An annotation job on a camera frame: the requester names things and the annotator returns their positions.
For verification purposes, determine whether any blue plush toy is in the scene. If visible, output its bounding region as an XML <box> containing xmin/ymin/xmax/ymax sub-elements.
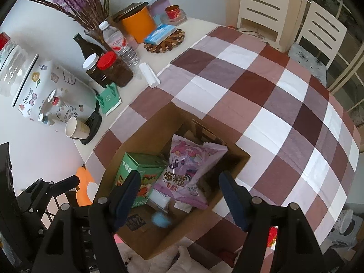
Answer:
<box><xmin>151</xmin><ymin>212</ymin><xmax>172</xmax><ymax>229</ymax></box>

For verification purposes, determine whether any green bricks box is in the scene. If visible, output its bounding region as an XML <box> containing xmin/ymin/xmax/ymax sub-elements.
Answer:
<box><xmin>114</xmin><ymin>152</ymin><xmax>167</xmax><ymax>208</ymax></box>

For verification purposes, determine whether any purple snack bag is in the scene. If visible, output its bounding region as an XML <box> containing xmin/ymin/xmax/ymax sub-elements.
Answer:
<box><xmin>154</xmin><ymin>134</ymin><xmax>228</xmax><ymax>210</ymax></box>

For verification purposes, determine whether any white powder bag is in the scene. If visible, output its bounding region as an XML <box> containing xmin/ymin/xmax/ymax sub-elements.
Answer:
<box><xmin>147</xmin><ymin>189</ymin><xmax>193</xmax><ymax>214</ymax></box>

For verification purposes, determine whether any brown cardboard box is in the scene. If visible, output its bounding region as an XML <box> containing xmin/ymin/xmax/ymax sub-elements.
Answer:
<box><xmin>96</xmin><ymin>102</ymin><xmax>250</xmax><ymax>259</ymax></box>

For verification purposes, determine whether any paper cup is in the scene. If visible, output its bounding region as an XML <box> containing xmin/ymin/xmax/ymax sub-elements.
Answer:
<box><xmin>65</xmin><ymin>116</ymin><xmax>90</xmax><ymax>140</ymax></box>

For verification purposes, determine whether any checkered tablecloth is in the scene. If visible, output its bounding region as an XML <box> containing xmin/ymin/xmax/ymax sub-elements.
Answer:
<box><xmin>84</xmin><ymin>25</ymin><xmax>362</xmax><ymax>273</ymax></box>

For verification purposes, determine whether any grey step stool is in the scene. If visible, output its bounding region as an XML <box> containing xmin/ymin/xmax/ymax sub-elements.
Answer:
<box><xmin>328</xmin><ymin>215</ymin><xmax>363</xmax><ymax>248</ymax></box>

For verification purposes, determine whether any white decorated kettle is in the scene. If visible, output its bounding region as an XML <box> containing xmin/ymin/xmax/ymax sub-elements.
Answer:
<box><xmin>1</xmin><ymin>41</ymin><xmax>101</xmax><ymax>134</ymax></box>

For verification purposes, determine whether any green phone stand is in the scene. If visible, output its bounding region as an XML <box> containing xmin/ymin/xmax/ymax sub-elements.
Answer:
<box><xmin>96</xmin><ymin>83</ymin><xmax>122</xmax><ymax>116</ymax></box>

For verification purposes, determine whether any white lid jar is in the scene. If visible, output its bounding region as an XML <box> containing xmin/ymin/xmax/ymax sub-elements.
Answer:
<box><xmin>83</xmin><ymin>53</ymin><xmax>112</xmax><ymax>88</ymax></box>

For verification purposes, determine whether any red lid jar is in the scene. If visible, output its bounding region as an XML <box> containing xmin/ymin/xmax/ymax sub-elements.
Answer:
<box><xmin>97</xmin><ymin>51</ymin><xmax>133</xmax><ymax>88</ymax></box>

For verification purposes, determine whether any white roll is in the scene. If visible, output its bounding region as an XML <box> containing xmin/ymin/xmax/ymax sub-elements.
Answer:
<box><xmin>139</xmin><ymin>62</ymin><xmax>161</xmax><ymax>88</ymax></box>

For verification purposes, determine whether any dark glass bottle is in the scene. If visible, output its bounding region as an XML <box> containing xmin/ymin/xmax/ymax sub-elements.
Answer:
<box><xmin>73</xmin><ymin>33</ymin><xmax>105</xmax><ymax>59</ymax></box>

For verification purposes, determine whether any clear water bottle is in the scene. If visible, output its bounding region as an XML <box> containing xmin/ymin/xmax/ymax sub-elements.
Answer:
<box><xmin>99</xmin><ymin>20</ymin><xmax>140</xmax><ymax>67</ymax></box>

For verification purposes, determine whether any woven brown trivet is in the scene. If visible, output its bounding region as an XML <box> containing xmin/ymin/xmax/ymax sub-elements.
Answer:
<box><xmin>144</xmin><ymin>29</ymin><xmax>185</xmax><ymax>54</ymax></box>

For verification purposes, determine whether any orange container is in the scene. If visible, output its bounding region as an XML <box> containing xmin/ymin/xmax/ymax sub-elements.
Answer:
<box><xmin>112</xmin><ymin>2</ymin><xmax>157</xmax><ymax>44</ymax></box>

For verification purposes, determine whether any blue tissue box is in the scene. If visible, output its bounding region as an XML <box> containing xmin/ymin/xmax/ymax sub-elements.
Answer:
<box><xmin>144</xmin><ymin>24</ymin><xmax>177</xmax><ymax>45</ymax></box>

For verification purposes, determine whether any white chair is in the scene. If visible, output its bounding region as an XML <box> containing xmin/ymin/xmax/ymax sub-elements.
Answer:
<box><xmin>237</xmin><ymin>0</ymin><xmax>289</xmax><ymax>51</ymax></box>
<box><xmin>288</xmin><ymin>1</ymin><xmax>347</xmax><ymax>86</ymax></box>

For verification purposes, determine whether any purple container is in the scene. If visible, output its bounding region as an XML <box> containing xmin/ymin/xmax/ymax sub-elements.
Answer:
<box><xmin>148</xmin><ymin>0</ymin><xmax>171</xmax><ymax>26</ymax></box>

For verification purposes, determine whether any red cup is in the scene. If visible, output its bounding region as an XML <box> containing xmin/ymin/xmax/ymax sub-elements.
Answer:
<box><xmin>165</xmin><ymin>5</ymin><xmax>187</xmax><ymax>26</ymax></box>

